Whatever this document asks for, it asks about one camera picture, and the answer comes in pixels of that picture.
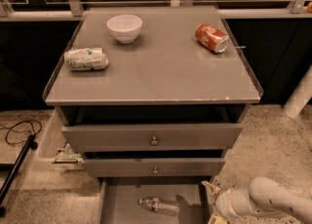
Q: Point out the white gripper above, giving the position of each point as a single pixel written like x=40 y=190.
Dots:
x=223 y=203

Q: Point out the clear plastic water bottle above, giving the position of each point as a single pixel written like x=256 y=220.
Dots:
x=159 y=205

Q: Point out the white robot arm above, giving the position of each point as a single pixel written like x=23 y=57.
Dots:
x=263 y=197

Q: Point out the grey top drawer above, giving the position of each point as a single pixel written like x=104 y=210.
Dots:
x=154 y=137

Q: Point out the grey drawer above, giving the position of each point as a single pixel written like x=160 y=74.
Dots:
x=153 y=167
x=119 y=200
x=154 y=137

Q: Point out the grey bottom drawer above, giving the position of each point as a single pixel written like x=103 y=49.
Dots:
x=119 y=200

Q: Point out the grey middle drawer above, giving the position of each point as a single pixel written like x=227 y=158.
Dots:
x=153 y=167

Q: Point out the grey drawer cabinet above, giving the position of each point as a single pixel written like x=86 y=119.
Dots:
x=164 y=77

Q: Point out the red cola can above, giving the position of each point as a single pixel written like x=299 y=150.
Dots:
x=212 y=38

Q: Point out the white green soda can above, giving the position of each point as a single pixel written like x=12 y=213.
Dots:
x=86 y=59

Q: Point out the white ceramic bowl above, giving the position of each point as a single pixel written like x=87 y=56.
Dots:
x=125 y=28

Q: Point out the black stand leg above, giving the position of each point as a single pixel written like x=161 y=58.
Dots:
x=12 y=169

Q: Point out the white cylindrical post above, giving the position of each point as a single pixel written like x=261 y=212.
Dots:
x=300 y=96

